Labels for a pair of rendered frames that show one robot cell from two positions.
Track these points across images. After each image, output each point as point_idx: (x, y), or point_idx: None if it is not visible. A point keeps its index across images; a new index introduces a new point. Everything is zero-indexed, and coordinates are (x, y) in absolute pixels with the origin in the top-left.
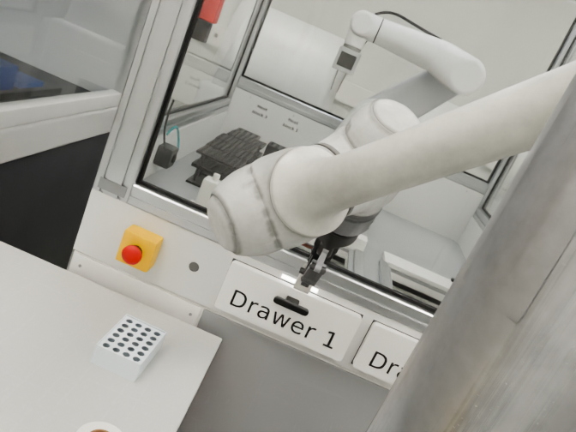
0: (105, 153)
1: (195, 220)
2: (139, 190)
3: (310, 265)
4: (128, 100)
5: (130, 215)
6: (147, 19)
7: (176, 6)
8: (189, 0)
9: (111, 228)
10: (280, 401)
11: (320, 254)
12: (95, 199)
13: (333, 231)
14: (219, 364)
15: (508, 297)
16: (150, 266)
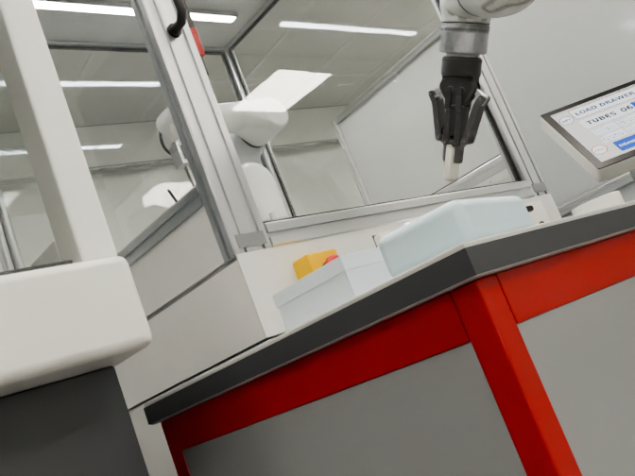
0: (222, 209)
1: (325, 224)
2: (273, 225)
3: (481, 96)
4: (203, 144)
5: (283, 257)
6: (167, 63)
7: (181, 43)
8: (188, 34)
9: (280, 283)
10: None
11: (476, 88)
12: (247, 263)
13: (481, 52)
14: None
15: None
16: None
